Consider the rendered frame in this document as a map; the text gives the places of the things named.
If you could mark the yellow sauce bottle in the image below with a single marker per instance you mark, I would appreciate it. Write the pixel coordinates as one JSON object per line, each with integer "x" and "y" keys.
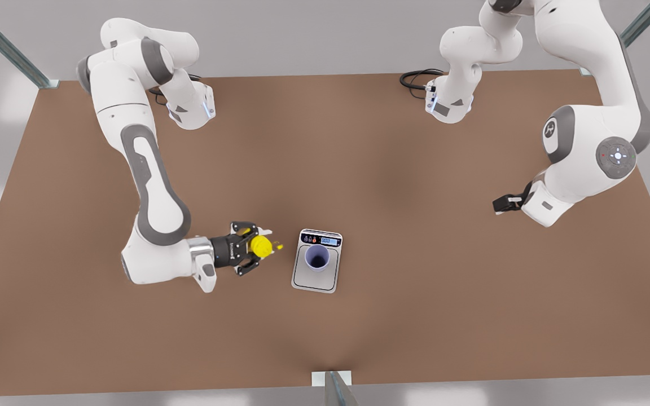
{"x": 260, "y": 246}

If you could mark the pale blue cup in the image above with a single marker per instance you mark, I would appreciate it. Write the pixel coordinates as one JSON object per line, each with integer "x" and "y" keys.
{"x": 317, "y": 259}

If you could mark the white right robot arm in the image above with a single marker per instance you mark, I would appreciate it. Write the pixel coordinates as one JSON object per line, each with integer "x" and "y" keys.
{"x": 153, "y": 186}

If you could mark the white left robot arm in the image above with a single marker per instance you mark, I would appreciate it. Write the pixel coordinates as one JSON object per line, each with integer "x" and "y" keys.
{"x": 584, "y": 146}

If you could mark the white digital kitchen scale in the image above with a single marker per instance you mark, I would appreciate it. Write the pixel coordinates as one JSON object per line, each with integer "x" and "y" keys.
{"x": 316, "y": 279}

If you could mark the silver frame post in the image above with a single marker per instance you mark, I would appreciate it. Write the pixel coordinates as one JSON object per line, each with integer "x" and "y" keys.
{"x": 641, "y": 20}
{"x": 336, "y": 389}
{"x": 3, "y": 44}

